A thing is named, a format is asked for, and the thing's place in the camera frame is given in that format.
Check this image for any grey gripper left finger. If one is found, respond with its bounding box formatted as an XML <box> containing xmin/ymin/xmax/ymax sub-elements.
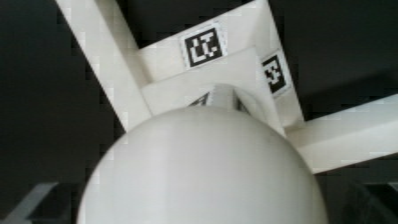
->
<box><xmin>0</xmin><ymin>182</ymin><xmax>58</xmax><ymax>224</ymax></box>

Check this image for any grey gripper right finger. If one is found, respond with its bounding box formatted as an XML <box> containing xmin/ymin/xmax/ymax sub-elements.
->
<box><xmin>351</xmin><ymin>182</ymin><xmax>398</xmax><ymax>224</ymax></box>

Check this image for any white lamp bulb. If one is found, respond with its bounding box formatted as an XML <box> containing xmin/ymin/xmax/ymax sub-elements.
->
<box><xmin>75</xmin><ymin>83</ymin><xmax>331</xmax><ymax>224</ymax></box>

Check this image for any white lamp base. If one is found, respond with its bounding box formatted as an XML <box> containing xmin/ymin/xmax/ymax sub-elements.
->
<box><xmin>139</xmin><ymin>0</ymin><xmax>305</xmax><ymax>133</ymax></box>

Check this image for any white front fence rail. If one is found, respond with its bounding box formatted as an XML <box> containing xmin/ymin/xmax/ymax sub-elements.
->
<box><xmin>56</xmin><ymin>0</ymin><xmax>152</xmax><ymax>131</ymax></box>

